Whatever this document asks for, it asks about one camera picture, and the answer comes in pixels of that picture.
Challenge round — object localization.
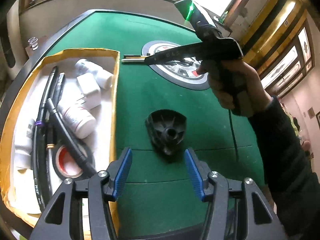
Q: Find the person's right hand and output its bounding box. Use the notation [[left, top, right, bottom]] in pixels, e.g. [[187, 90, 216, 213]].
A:
[[196, 59, 272, 118]]

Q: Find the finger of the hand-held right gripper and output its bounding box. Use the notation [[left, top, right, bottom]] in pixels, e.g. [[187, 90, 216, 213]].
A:
[[144, 42, 203, 66]]

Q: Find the white label tag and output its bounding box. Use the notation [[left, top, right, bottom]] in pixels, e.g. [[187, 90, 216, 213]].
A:
[[25, 119, 35, 139]]

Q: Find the long black tube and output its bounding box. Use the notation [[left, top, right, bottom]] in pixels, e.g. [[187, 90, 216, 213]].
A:
[[31, 66, 59, 212]]

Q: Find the yellow edged cardboard box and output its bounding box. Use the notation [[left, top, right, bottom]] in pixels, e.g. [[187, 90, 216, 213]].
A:
[[0, 47, 121, 235]]

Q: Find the white rectangular box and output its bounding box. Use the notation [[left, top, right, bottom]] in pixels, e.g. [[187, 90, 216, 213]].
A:
[[76, 73, 102, 109]]

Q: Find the standing air conditioner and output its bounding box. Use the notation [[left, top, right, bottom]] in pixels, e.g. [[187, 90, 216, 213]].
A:
[[0, 0, 22, 69]]

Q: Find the person's right forearm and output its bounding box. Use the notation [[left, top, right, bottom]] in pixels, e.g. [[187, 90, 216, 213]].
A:
[[247, 96, 320, 238]]

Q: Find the black pen gold tip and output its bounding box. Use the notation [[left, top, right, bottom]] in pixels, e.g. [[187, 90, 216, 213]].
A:
[[47, 127, 57, 153]]

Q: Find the round table centre panel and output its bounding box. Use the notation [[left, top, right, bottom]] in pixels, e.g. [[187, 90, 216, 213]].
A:
[[141, 40, 211, 91]]

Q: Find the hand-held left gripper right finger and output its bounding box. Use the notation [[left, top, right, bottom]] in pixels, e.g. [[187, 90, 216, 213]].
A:
[[184, 147, 288, 240]]

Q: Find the grey white plastic bottle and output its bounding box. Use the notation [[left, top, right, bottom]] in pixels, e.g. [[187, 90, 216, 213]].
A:
[[14, 140, 34, 171]]

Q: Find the gold frame glass door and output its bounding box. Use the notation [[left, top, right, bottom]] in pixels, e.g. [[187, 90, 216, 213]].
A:
[[250, 0, 320, 98]]

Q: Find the white pill bottle red label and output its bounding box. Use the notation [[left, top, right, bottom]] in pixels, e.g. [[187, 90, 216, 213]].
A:
[[58, 100, 97, 139]]

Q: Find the black tape roll red core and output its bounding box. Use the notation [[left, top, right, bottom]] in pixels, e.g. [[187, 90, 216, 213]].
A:
[[49, 144, 97, 181]]

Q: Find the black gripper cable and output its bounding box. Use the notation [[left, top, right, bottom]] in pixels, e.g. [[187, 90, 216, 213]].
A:
[[228, 109, 239, 161]]

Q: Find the white bottle green mark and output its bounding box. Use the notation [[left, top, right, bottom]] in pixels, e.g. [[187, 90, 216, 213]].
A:
[[75, 59, 114, 90]]

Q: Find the black plastic fan impeller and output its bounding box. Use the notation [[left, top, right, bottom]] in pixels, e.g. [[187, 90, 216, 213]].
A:
[[145, 109, 188, 157]]

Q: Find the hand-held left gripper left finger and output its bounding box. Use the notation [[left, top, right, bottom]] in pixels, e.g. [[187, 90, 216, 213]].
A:
[[30, 147, 133, 240]]

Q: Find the black and cream stick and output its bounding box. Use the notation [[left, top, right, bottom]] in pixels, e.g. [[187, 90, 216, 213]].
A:
[[122, 54, 150, 64]]

